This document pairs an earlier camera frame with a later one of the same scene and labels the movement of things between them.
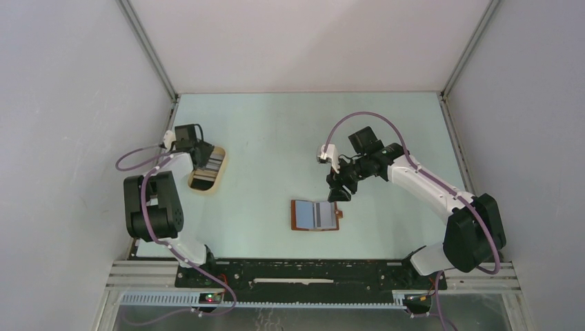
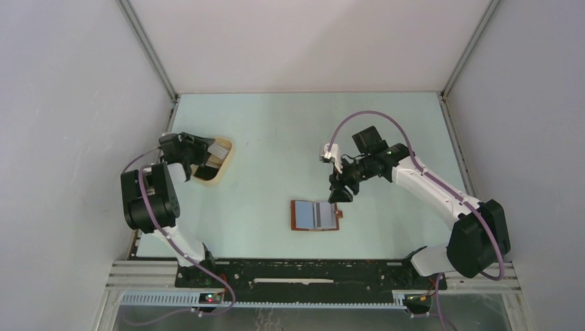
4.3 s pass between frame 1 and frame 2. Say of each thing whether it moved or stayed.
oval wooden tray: moved
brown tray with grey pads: stayed
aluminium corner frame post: stayed
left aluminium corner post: stayed
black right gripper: stayed
